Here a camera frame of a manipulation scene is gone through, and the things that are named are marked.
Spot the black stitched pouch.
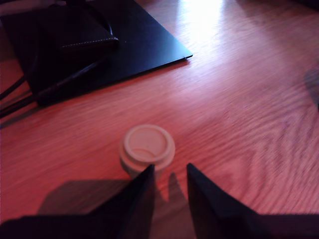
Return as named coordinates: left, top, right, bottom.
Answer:
left=41, top=4, right=120, bottom=52

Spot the black monitor stand base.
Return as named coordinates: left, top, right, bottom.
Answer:
left=0, top=0, right=194, bottom=108

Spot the black cable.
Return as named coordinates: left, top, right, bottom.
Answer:
left=0, top=56, right=109, bottom=118
left=0, top=37, right=42, bottom=100

